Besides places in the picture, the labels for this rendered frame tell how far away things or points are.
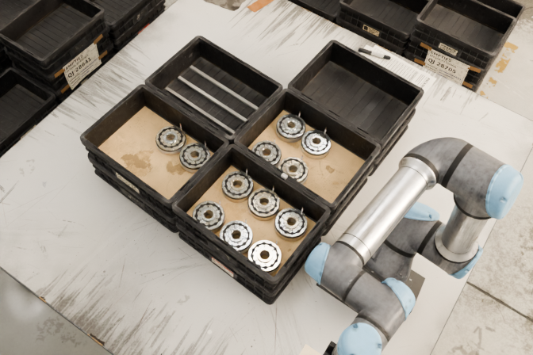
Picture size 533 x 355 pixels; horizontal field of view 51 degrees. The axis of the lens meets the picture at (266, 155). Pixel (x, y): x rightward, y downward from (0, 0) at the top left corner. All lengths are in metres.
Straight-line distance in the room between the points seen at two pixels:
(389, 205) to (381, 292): 0.20
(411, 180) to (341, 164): 0.70
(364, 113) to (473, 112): 0.50
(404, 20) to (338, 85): 1.05
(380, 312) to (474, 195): 0.36
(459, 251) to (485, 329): 1.18
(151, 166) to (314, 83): 0.68
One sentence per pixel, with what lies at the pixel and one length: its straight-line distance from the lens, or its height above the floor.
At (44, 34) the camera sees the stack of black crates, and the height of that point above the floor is 0.49.
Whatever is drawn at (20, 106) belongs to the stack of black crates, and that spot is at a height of 0.27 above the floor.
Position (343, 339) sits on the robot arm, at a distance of 1.08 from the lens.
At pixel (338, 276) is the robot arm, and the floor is 1.41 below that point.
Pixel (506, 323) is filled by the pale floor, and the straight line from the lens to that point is 2.82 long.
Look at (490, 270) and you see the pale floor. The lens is 2.89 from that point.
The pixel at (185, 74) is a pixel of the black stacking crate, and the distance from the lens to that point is 2.16.
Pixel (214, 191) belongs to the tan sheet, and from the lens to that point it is 1.87.
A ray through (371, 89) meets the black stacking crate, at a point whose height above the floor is 0.83.
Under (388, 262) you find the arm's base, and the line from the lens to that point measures 1.73.
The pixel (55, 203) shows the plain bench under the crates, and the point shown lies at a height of 0.70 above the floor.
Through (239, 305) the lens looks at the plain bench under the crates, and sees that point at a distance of 1.85.
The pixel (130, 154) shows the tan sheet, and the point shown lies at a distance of 1.97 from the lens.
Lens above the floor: 2.47
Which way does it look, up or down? 58 degrees down
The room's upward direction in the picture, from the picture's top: 4 degrees clockwise
